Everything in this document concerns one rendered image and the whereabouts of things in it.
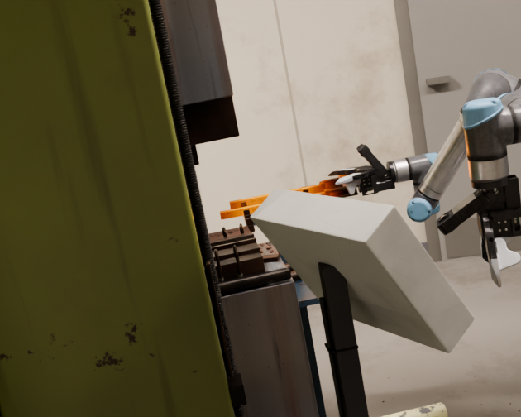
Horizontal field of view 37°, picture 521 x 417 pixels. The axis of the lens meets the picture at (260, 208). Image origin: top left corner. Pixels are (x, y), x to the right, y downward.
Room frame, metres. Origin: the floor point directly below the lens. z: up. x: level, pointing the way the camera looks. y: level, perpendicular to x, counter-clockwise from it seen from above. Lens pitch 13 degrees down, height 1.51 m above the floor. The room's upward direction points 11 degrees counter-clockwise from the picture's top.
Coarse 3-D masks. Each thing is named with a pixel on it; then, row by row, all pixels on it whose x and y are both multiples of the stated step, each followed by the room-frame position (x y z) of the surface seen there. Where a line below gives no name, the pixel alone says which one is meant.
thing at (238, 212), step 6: (324, 192) 2.43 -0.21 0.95; (330, 192) 2.41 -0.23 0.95; (336, 192) 2.42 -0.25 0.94; (342, 192) 2.42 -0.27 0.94; (348, 192) 2.42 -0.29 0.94; (258, 204) 2.43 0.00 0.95; (228, 210) 2.42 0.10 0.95; (234, 210) 2.41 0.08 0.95; (240, 210) 2.41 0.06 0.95; (252, 210) 2.41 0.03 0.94; (222, 216) 2.41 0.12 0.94; (228, 216) 2.41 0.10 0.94; (234, 216) 2.41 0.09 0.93
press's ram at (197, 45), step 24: (168, 0) 1.70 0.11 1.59; (192, 0) 1.70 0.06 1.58; (168, 24) 1.70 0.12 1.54; (192, 24) 1.70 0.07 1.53; (216, 24) 1.70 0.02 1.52; (192, 48) 1.70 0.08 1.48; (216, 48) 1.70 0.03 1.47; (192, 72) 1.70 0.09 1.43; (216, 72) 1.70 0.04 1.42; (192, 96) 1.70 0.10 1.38; (216, 96) 1.70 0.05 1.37
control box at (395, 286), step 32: (288, 192) 1.41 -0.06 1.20; (256, 224) 1.42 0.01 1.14; (288, 224) 1.31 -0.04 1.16; (320, 224) 1.25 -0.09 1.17; (352, 224) 1.19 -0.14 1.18; (384, 224) 1.15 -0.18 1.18; (288, 256) 1.42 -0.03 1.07; (320, 256) 1.30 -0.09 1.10; (352, 256) 1.20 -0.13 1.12; (384, 256) 1.15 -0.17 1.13; (416, 256) 1.18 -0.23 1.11; (320, 288) 1.42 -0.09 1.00; (352, 288) 1.30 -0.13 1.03; (384, 288) 1.20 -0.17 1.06; (416, 288) 1.17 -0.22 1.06; (448, 288) 1.21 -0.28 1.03; (384, 320) 1.30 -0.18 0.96; (416, 320) 1.20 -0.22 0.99; (448, 320) 1.20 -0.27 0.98; (448, 352) 1.20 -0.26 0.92
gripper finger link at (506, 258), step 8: (496, 240) 1.44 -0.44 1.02; (504, 248) 1.43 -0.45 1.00; (488, 256) 1.43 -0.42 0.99; (504, 256) 1.42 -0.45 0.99; (512, 256) 1.42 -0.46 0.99; (520, 256) 1.41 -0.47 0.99; (496, 264) 1.41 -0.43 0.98; (504, 264) 1.41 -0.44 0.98; (512, 264) 1.41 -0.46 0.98; (496, 272) 1.41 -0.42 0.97; (496, 280) 1.41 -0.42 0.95
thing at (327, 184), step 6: (324, 180) 2.55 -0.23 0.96; (330, 180) 2.54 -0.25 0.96; (336, 180) 2.54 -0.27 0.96; (312, 186) 2.55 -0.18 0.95; (318, 186) 2.53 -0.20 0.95; (324, 186) 2.53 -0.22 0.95; (330, 186) 2.54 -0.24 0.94; (336, 186) 2.54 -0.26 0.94; (342, 186) 2.54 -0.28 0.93; (312, 192) 2.53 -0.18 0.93; (318, 192) 2.53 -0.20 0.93; (246, 198) 2.56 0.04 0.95; (252, 198) 2.54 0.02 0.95; (258, 198) 2.53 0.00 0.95; (264, 198) 2.53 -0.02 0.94; (234, 204) 2.53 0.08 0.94; (240, 204) 2.53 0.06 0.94; (252, 204) 2.53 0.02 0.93
